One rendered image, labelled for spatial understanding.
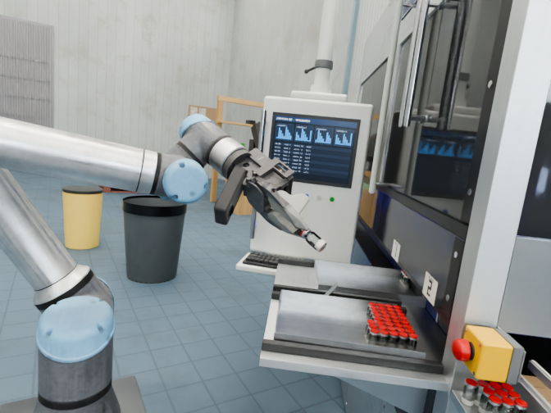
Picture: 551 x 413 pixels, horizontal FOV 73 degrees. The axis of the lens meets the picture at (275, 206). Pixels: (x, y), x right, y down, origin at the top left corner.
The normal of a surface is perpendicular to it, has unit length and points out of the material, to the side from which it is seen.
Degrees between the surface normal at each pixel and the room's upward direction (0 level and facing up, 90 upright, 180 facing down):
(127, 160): 66
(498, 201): 90
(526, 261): 90
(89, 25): 90
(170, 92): 90
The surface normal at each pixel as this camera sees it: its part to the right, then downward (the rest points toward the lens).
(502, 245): -0.07, 0.16
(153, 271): 0.33, 0.27
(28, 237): 0.61, 0.04
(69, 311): 0.15, -0.95
